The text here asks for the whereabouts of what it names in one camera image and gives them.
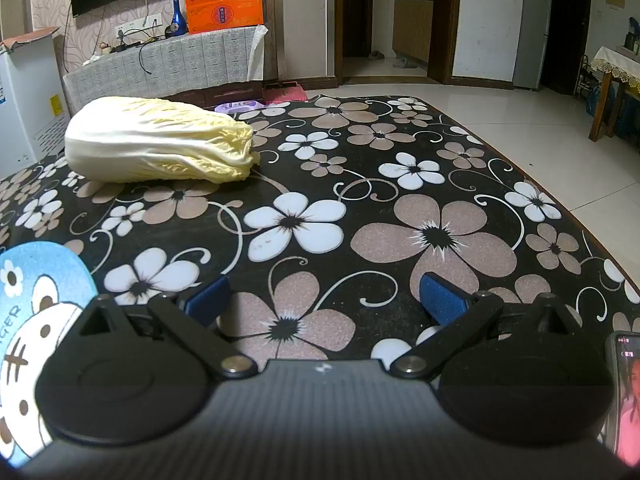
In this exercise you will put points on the black floral table cover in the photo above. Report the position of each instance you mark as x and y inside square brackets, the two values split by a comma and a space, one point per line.
[350, 185]

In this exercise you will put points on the blue cartoon plate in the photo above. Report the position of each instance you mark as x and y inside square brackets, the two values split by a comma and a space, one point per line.
[30, 310]

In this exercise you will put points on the side table with tablecloth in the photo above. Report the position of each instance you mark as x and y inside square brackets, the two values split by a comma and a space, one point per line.
[617, 67]

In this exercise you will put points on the slipper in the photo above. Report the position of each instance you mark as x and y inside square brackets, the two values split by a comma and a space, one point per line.
[403, 63]
[376, 56]

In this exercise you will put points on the dark wooden door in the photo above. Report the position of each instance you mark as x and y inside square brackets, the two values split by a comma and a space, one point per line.
[357, 5]

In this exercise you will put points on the napa cabbage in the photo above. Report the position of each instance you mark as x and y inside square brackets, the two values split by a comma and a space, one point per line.
[150, 140]

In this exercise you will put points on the blue glass bottle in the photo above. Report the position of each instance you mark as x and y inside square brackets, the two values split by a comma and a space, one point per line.
[176, 20]

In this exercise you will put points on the white chest freezer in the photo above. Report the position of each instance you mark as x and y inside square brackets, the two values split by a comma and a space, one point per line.
[25, 110]

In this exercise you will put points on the yellow wall sign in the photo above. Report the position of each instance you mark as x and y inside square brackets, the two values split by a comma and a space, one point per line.
[616, 0]

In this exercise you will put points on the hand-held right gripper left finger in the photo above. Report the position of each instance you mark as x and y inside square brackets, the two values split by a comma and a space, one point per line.
[207, 294]

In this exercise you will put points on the smartphone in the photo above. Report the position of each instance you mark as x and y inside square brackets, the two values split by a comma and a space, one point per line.
[627, 400]

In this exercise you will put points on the purple pet bowl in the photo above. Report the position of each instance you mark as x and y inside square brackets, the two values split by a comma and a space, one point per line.
[239, 106]

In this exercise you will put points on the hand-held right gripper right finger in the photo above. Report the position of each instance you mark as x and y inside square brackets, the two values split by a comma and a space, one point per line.
[442, 297]

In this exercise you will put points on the white power strip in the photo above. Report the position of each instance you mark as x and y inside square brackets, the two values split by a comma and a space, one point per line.
[140, 24]

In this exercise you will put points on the cloth-covered tv cabinet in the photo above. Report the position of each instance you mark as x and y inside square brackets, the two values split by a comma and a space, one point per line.
[190, 65]

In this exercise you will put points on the wooden kitchen cabinet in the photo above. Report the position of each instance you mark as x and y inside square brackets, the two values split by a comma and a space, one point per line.
[412, 27]

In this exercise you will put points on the dark wooden tv cabinet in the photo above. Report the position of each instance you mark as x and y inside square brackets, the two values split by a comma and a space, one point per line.
[225, 94]

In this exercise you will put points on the red floor mat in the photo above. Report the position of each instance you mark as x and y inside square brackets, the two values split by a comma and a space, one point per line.
[285, 94]

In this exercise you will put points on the cardboard sheet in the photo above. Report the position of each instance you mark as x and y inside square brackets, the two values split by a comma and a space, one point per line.
[27, 40]

